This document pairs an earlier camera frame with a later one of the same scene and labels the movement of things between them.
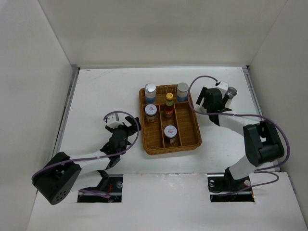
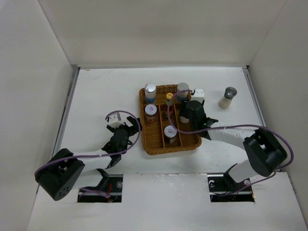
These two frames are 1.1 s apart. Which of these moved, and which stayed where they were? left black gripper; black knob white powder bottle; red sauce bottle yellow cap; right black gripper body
Moved: black knob white powder bottle; right black gripper body
Stayed: left black gripper; red sauce bottle yellow cap
